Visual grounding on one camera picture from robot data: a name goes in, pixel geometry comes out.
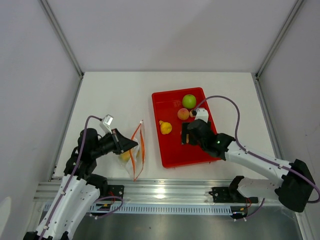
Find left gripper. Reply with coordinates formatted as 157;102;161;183
92;128;138;158

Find yellow green mango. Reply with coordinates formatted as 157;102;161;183
119;150;140;162

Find yellow bumpy gourd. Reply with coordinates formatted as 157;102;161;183
158;120;173;135

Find clear zip top bag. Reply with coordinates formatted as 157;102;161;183
117;120;146;182

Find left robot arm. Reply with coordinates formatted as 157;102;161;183
24;128;139;240

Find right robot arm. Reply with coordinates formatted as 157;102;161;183
181;119;315;213

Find pink peach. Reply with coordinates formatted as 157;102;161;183
177;108;190;121

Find beige garlic bulb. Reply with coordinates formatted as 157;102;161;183
189;111;195;118

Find red plastic tray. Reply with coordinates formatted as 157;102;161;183
151;87;219;168

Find green apple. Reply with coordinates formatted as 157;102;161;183
182;94;197;109

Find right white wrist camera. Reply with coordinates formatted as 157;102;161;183
192;107;209;123

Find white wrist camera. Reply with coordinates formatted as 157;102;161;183
192;107;209;123
99;114;114;134

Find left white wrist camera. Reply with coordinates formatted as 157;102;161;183
99;114;114;134

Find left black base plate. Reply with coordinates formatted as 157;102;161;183
99;185;125;201

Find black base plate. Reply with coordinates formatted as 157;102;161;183
208;186;259;204
99;185;125;201

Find aluminium mounting rail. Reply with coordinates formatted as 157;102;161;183
33;178;306;207

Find slotted cable duct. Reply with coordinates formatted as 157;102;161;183
85;201;233;216

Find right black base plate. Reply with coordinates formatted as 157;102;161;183
208;186;259;204

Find left aluminium frame post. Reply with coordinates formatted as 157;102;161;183
38;0;84;78

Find aluminium frame post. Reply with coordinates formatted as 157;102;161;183
255;0;307;81
38;0;84;78

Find right aluminium frame post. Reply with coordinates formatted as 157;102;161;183
255;0;307;81

